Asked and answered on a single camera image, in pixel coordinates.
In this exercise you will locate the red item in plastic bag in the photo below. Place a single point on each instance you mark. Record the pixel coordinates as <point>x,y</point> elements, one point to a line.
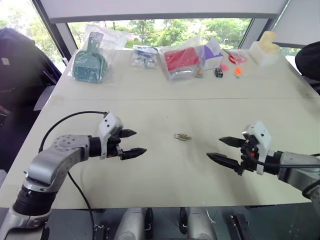
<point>181,60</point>

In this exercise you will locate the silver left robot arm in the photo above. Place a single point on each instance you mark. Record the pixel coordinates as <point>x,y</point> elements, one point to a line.
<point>47,165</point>

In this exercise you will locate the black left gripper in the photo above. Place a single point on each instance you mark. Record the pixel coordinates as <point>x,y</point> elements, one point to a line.
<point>113,148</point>

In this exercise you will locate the small orange object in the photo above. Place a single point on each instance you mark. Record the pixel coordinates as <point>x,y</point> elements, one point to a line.
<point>238,71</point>

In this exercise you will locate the black metal bracket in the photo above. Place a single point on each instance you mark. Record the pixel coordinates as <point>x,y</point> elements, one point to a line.
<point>102,232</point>
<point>241,226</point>

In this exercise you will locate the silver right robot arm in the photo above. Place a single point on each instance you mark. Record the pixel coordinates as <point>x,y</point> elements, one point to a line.
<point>295,167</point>

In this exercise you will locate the grey chair seat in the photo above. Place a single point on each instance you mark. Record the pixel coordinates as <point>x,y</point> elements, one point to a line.
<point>44,97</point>

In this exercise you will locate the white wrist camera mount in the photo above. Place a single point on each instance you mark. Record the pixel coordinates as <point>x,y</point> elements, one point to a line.
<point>108,125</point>
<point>262,140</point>

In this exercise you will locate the black office chair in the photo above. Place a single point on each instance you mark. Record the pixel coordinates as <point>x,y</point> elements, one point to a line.
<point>22,82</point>

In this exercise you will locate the small metal clip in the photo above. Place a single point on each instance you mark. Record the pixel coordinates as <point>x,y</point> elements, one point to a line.
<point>237,77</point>

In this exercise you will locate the bag of blue white items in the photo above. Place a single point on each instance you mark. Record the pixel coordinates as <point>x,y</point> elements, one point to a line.
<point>145,57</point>

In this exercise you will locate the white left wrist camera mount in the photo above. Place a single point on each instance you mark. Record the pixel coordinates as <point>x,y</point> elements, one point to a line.
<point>108,125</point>

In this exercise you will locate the white foam block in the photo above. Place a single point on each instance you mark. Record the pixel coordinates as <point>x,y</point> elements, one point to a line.
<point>263,56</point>

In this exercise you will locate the green dustpan in plastic bag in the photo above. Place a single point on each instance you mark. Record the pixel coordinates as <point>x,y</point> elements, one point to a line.
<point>88,65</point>

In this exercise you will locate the pink round disc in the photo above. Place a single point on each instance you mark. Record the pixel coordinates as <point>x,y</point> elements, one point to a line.
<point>225,67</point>

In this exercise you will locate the silver rounded robot leg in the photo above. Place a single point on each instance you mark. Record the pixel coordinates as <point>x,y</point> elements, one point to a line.
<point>130,225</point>
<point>201,225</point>

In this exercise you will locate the dark rounded shape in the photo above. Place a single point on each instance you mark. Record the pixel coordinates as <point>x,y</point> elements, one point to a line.
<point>308,62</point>

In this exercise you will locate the small colourful figure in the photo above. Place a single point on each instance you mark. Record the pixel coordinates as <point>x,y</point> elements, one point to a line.
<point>199,73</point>

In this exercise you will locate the cream plastic part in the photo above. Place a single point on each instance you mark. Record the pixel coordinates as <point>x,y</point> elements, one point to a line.
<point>268,42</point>

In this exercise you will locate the clear empty plastic bag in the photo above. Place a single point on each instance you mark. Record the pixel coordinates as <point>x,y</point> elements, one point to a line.
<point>116,40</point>

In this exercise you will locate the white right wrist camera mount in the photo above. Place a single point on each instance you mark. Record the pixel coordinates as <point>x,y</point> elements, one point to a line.
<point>262,140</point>

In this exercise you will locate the purple and white box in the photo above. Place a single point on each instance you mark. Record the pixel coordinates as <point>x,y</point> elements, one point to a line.
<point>212,56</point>

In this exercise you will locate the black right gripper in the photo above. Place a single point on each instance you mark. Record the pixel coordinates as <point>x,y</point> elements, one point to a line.
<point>250,157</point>

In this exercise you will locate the small black box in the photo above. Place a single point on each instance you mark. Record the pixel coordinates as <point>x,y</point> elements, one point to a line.
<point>218,72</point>

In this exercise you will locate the dark window frame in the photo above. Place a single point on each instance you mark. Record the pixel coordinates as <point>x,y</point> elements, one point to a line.
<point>56,27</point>

